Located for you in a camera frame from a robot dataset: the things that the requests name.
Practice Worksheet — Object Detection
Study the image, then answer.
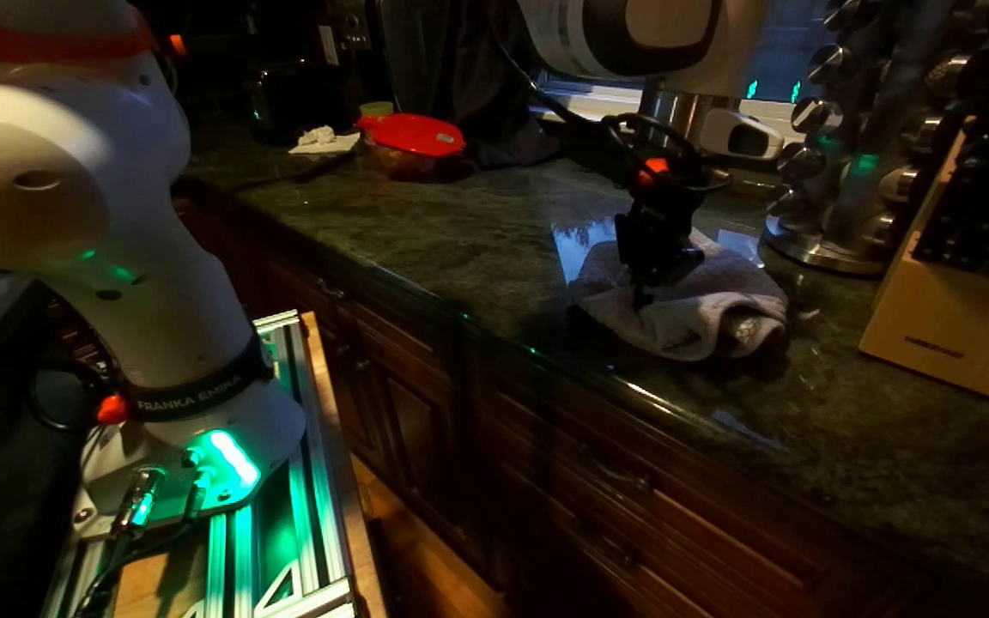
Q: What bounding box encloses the dark countertop appliance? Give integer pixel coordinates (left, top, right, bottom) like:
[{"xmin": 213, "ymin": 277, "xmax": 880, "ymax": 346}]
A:
[{"xmin": 240, "ymin": 36, "xmax": 364, "ymax": 150}]

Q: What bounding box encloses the metal drawer handle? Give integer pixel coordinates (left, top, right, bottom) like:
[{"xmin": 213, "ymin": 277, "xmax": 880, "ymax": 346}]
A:
[{"xmin": 588, "ymin": 451, "xmax": 656, "ymax": 497}]

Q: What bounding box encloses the bowl with red lid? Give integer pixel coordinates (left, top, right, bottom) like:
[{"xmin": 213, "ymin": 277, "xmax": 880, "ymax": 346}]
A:
[{"xmin": 353, "ymin": 111, "xmax": 472, "ymax": 183}]

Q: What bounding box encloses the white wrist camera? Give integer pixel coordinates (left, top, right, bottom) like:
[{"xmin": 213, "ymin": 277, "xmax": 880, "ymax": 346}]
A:
[{"xmin": 694, "ymin": 105, "xmax": 792, "ymax": 166}]

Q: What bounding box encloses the wooden knife block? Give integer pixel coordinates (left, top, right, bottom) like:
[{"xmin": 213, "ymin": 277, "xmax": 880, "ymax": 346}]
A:
[{"xmin": 854, "ymin": 111, "xmax": 989, "ymax": 401}]

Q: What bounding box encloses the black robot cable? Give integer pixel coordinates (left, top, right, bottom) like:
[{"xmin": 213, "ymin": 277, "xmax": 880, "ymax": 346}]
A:
[{"xmin": 532, "ymin": 82, "xmax": 646, "ymax": 184}]

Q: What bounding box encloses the white cloth napkin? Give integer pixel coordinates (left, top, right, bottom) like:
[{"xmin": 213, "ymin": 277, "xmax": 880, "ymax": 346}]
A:
[{"xmin": 575, "ymin": 226, "xmax": 792, "ymax": 365}]

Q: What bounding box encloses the metal rotating spice rack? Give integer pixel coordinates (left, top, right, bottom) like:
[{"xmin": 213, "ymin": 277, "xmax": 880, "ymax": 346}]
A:
[{"xmin": 760, "ymin": 0, "xmax": 987, "ymax": 282}]

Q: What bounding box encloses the dark wooden kitchen cabinet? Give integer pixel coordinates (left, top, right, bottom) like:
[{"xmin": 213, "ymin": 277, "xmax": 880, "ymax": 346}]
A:
[{"xmin": 167, "ymin": 184, "xmax": 989, "ymax": 618}]

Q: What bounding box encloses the dark hanging cloth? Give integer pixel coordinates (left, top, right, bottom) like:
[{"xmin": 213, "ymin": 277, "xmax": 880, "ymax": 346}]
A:
[{"xmin": 371, "ymin": 0, "xmax": 544, "ymax": 166}]

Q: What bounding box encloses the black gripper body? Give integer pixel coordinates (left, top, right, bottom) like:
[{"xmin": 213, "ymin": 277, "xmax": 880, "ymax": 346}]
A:
[{"xmin": 610, "ymin": 113, "xmax": 718, "ymax": 288}]

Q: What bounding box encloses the aluminium profile robot base frame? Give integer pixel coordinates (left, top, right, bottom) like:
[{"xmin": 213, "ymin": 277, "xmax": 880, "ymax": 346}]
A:
[{"xmin": 40, "ymin": 304, "xmax": 390, "ymax": 618}]

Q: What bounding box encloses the red round button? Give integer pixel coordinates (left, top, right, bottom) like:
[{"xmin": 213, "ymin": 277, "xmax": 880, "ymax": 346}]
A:
[{"xmin": 94, "ymin": 391, "xmax": 134, "ymax": 433}]

